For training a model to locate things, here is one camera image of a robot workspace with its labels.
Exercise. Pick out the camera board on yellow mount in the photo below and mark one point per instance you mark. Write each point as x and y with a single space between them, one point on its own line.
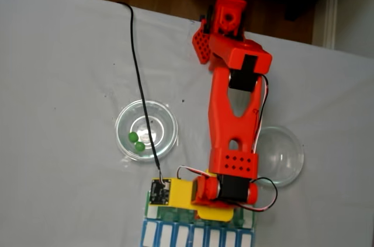
159 191

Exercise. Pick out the white door trim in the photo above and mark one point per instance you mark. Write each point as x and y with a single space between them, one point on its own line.
330 10

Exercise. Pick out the weekly pill organizer box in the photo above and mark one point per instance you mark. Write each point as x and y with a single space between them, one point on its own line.
181 235

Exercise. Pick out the clear glass bowl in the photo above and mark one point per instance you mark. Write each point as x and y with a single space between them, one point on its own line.
286 156
128 115

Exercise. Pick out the green pill ball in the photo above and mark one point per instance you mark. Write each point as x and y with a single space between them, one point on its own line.
133 136
139 146

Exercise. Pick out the white table cloth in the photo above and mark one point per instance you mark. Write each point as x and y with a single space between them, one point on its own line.
58 83

